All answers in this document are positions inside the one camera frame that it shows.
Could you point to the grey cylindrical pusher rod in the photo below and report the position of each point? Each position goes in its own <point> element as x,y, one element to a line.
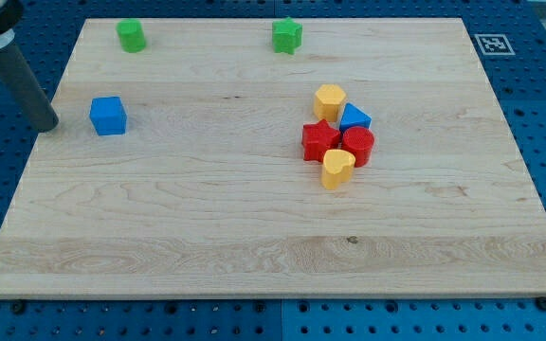
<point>16,74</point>

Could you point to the yellow heart block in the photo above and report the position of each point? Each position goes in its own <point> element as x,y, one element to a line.
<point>337,168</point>

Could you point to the wooden board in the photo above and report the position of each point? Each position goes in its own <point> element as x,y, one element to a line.
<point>206,194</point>

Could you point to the white fiducial marker tag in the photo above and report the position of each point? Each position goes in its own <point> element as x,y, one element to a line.
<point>494,44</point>

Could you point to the blue triangle block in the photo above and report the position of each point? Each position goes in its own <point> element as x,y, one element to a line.
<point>352,116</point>

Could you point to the green cylinder block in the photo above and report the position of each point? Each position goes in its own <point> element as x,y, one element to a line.
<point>130,34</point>

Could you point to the red cylinder block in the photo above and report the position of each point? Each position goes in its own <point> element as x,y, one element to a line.
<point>358,141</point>

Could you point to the red star block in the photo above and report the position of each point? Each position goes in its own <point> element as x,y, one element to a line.
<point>317,139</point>

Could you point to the blue cube block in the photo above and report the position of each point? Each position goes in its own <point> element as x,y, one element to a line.
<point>108,116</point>

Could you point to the yellow hexagon block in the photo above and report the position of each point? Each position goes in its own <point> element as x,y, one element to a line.
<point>328,100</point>

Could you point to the green star block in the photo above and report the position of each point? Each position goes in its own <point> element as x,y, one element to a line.
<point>286,36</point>

